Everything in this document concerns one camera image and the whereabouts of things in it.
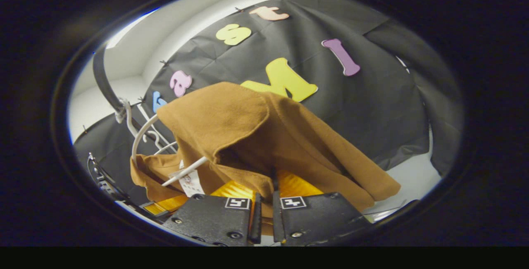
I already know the black backdrop cloth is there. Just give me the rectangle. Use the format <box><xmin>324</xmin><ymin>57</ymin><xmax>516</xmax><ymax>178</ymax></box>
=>
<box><xmin>74</xmin><ymin>0</ymin><xmax>463</xmax><ymax>203</ymax></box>

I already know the brown jacket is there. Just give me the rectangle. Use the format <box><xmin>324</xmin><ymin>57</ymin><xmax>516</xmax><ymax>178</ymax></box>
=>
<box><xmin>130</xmin><ymin>81</ymin><xmax>401</xmax><ymax>236</ymax></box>

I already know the white clothes hanger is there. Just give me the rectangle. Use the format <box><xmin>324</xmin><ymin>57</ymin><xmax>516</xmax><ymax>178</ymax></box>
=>
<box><xmin>136</xmin><ymin>103</ymin><xmax>179</xmax><ymax>155</ymax></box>
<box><xmin>117</xmin><ymin>98</ymin><xmax>209</xmax><ymax>188</ymax></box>

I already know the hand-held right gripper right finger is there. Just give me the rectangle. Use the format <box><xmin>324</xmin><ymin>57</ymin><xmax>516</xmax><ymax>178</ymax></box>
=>
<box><xmin>271</xmin><ymin>169</ymin><xmax>373</xmax><ymax>247</ymax></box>

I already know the black clothes rack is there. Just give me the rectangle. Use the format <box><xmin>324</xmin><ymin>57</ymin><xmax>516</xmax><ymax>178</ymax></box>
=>
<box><xmin>93</xmin><ymin>45</ymin><xmax>127</xmax><ymax>115</ymax></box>

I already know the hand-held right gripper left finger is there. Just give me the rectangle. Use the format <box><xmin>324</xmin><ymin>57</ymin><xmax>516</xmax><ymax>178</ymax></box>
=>
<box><xmin>162</xmin><ymin>180</ymin><xmax>262</xmax><ymax>247</ymax></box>

